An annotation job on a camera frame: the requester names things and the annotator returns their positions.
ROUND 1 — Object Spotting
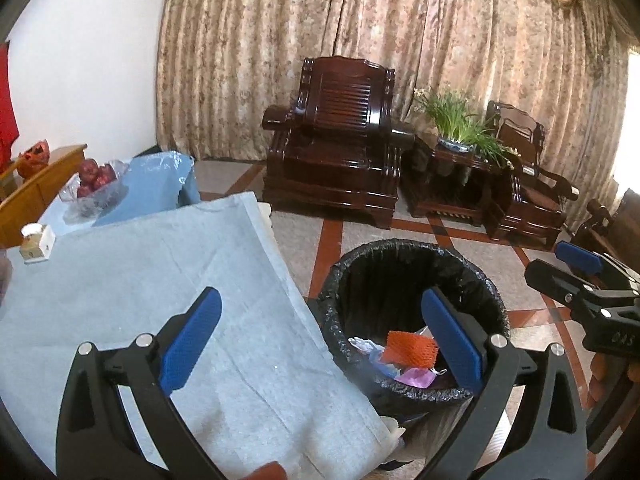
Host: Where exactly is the blue plastic bag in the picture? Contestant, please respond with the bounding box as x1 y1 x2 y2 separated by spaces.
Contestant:
368 353 401 379

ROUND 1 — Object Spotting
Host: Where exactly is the glass fruit bowl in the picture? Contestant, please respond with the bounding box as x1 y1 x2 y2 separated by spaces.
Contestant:
58 159 129 224

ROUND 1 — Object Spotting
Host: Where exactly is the pink face mask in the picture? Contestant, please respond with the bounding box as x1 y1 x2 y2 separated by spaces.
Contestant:
395 367 447 389

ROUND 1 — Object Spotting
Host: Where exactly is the blue plastic sheet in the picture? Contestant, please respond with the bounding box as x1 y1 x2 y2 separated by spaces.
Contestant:
38 151 201 236

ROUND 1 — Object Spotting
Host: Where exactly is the dark wooden armchair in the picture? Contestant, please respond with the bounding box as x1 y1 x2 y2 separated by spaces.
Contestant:
262 55 416 229
483 101 579 249

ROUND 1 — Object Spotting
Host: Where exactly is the red fruit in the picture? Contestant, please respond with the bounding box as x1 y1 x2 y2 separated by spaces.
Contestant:
76 158 117 198

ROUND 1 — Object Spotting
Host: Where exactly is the potted green plant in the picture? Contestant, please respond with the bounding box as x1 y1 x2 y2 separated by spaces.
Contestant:
413 88 514 168

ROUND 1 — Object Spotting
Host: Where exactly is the orange foam net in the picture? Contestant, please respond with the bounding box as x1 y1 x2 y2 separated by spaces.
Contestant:
381 330 439 368

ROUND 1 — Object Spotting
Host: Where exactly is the white tissue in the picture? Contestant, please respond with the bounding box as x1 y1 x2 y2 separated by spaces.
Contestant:
348 337 385 361

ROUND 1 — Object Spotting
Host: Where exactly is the white tissue box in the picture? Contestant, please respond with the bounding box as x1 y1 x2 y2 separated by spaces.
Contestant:
20 223 55 264

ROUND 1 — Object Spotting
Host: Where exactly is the red cloth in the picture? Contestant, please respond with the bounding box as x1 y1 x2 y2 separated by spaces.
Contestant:
0 42 20 171

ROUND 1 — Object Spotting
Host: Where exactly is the black lined trash bin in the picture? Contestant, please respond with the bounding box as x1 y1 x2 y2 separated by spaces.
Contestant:
308 238 510 468

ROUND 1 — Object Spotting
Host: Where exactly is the person's left hand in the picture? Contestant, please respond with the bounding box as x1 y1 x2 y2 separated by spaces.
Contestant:
241 460 288 480

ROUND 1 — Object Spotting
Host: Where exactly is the dark wooden side table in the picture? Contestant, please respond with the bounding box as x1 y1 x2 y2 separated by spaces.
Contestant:
400 133 501 226

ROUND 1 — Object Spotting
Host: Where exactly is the beige floral curtain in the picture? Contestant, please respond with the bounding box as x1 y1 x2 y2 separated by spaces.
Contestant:
156 0 639 226

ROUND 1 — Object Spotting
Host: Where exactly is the grey table cloth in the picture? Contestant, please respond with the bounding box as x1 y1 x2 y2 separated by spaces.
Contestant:
1 193 399 479

